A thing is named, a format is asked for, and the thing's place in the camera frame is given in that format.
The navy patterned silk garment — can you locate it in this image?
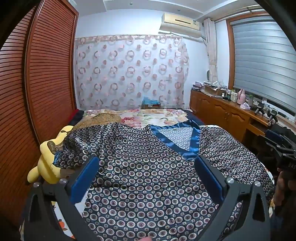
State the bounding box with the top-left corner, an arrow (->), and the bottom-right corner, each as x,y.
53,121 -> 274,240

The person right hand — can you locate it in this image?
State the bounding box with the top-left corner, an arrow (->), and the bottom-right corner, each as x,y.
273,168 -> 295,209

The wooden sideboard cabinet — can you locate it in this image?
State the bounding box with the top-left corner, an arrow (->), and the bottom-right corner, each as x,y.
190,90 -> 268,143

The yellow plush toy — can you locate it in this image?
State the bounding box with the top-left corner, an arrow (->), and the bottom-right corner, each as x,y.
27,125 -> 75,185

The pink tissue pack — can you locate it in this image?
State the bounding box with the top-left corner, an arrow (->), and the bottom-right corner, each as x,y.
240,102 -> 251,110

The pink kettle jug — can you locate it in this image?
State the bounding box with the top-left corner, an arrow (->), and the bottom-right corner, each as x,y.
237,89 -> 246,105

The grey window blind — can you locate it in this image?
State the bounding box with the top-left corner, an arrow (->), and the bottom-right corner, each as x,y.
230,16 -> 295,111

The navy blue blanket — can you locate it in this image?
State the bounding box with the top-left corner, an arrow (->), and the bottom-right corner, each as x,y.
183,110 -> 205,126

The golden brown cushion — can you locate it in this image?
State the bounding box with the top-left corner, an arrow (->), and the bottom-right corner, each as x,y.
72,113 -> 121,130

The beige tied side curtain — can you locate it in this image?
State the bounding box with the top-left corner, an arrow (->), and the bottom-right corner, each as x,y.
203,18 -> 218,83

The floral beige blanket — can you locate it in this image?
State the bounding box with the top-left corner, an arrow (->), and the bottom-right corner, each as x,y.
83,108 -> 188,128

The brown box with blue cloth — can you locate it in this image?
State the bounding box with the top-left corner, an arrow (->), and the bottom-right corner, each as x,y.
141,97 -> 161,109

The brown louvered wardrobe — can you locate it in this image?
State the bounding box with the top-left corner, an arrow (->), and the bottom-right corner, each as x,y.
1,1 -> 79,224

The pink circle patterned curtain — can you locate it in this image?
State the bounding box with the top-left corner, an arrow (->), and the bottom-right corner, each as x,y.
74,35 -> 189,110

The white wall air conditioner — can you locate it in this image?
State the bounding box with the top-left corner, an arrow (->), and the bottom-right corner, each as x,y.
159,13 -> 202,38

